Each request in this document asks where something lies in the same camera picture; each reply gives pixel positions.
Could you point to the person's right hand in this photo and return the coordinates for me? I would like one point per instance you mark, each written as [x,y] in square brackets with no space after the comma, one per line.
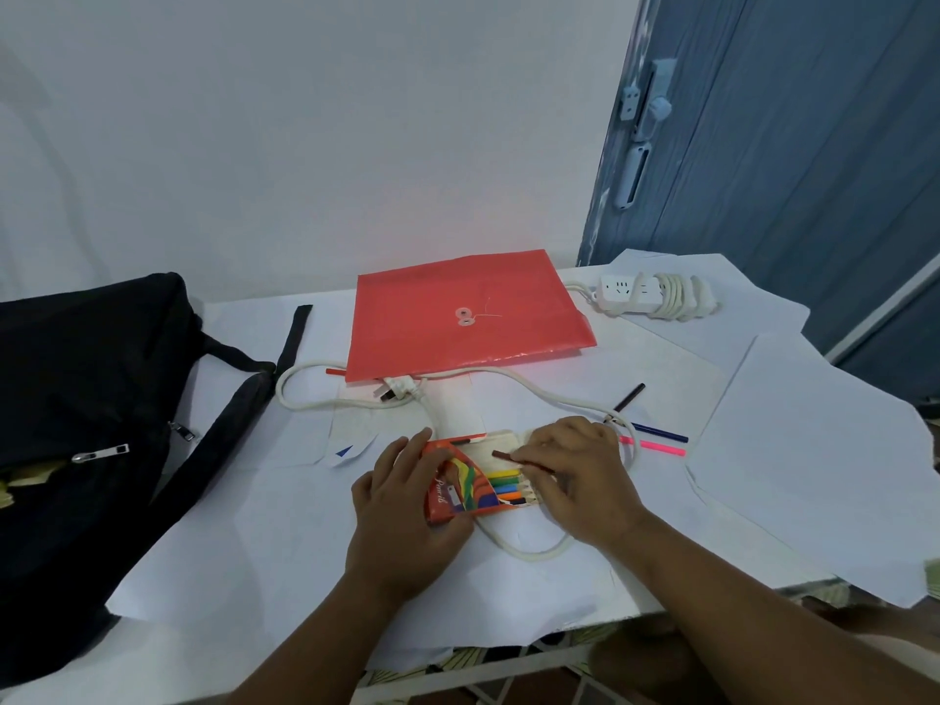
[587,484]

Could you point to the person's left hand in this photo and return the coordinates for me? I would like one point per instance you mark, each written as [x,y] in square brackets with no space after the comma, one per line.
[396,528]

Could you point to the person's right fingers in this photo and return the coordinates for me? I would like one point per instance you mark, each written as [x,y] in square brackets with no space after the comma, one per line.
[547,444]

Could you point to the person's left fingers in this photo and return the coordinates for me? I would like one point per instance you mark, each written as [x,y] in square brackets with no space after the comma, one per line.
[400,462]

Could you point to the brown coloured pencil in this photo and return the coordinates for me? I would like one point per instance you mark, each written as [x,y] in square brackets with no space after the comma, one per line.
[503,456]

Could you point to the orange coloured pencil box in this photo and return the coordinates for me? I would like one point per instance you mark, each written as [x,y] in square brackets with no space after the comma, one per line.
[462,488]

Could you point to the person's left forearm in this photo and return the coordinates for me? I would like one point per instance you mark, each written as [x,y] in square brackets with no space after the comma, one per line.
[330,646]

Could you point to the person's right forearm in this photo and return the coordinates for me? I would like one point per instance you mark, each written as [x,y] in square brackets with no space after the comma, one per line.
[749,624]

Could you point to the yellow coloured pencil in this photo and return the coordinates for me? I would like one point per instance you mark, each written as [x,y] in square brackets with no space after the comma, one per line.
[505,475]

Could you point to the paper scrap with blue triangle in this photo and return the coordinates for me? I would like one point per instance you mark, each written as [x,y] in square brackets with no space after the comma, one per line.
[351,441]

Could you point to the green coloured pencil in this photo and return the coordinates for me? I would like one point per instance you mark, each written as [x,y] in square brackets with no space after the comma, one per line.
[507,482]

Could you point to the light blue coloured pencil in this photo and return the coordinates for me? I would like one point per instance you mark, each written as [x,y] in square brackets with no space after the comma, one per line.
[509,489]

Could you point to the white power plug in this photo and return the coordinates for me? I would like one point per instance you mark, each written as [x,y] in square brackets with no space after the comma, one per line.
[396,390]

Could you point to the black coloured pencil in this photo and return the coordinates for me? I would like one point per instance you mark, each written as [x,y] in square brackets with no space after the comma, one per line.
[628,398]

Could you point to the pink coloured pencil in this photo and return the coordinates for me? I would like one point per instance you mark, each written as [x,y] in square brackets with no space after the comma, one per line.
[661,447]

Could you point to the dark blue coloured pencil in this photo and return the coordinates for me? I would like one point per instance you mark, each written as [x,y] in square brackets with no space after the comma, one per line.
[661,433]

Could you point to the white paper table cover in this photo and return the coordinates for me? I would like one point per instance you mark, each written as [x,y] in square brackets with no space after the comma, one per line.
[279,550]

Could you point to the red document envelope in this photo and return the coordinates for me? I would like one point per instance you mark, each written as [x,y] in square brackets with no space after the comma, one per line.
[462,308]

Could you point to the white power strip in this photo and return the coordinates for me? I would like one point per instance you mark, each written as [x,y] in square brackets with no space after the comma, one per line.
[624,292]

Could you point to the person's leg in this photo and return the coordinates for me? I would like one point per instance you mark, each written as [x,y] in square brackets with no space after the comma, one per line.
[639,660]

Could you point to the large white paper sheet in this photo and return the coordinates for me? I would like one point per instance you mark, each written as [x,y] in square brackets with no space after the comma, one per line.
[808,462]

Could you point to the black backpack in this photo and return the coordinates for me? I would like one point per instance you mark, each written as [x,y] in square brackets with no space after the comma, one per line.
[81,447]

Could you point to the white door latch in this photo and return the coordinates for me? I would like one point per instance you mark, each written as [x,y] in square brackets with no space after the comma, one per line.
[640,132]

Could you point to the yellow paper in backpack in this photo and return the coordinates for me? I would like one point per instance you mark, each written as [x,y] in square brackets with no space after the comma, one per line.
[29,478]

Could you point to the blue door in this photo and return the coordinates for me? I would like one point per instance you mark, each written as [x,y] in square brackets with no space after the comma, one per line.
[793,139]

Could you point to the white table frame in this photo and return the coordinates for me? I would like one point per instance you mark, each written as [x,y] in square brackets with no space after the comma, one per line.
[470,682]

